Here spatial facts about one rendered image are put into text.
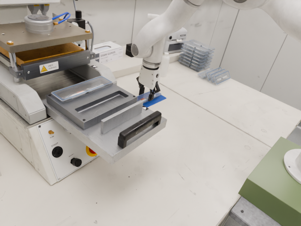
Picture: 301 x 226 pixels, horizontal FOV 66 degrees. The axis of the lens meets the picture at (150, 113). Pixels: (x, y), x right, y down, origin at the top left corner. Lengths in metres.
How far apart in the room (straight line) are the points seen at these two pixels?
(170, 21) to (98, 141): 0.54
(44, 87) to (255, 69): 2.58
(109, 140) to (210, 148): 0.51
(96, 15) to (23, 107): 0.97
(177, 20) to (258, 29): 2.16
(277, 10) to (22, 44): 0.71
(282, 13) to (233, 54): 2.39
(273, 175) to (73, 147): 0.65
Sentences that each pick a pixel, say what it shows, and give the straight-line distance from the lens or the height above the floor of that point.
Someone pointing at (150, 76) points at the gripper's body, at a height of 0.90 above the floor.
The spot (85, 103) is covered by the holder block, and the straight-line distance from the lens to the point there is 0.66.
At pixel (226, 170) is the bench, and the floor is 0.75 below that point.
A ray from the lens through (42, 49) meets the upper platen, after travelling 0.83.
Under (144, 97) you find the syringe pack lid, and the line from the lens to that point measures 1.15.
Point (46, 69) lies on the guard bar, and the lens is 0.77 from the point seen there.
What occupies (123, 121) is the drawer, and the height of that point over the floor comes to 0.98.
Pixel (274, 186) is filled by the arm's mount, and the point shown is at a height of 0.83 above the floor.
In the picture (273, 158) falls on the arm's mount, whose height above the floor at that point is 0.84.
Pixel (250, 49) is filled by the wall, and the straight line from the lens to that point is 3.06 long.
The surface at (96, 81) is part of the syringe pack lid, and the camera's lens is 0.76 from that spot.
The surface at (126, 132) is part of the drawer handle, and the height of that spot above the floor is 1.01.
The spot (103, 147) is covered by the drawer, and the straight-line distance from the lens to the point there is 0.56.
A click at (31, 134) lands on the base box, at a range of 0.71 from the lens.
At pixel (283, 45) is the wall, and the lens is 2.94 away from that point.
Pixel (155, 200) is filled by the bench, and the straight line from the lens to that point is 0.75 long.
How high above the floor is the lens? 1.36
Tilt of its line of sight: 34 degrees down
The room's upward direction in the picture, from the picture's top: 10 degrees clockwise
